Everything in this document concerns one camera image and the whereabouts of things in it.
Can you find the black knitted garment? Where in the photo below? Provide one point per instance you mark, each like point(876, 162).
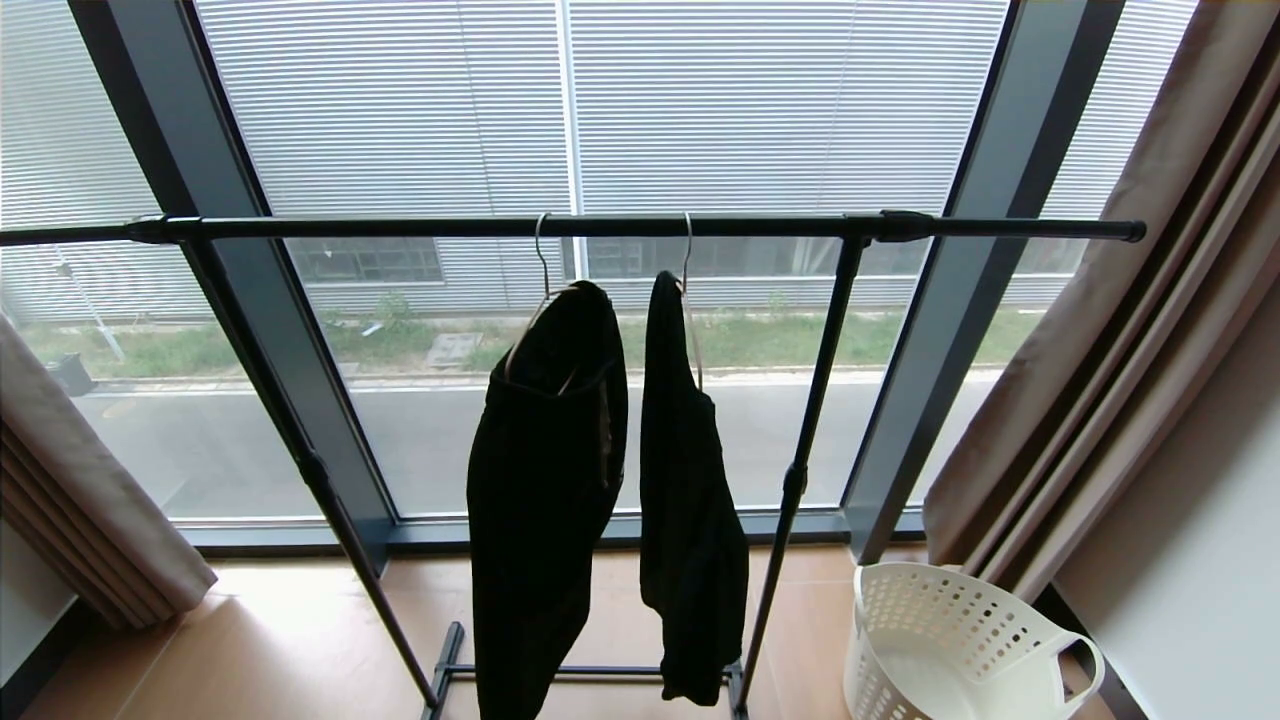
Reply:
point(540, 500)

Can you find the white laundry basket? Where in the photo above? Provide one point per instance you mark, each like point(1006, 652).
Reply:
point(950, 640)

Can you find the beige curtain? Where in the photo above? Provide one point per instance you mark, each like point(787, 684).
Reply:
point(80, 500)
point(1150, 250)

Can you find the window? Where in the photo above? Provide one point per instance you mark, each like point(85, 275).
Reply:
point(700, 100)

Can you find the pink clothes hanger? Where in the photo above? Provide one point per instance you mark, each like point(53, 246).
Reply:
point(688, 260)
point(541, 250)

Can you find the black clothes rack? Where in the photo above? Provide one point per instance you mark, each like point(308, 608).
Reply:
point(400, 228)

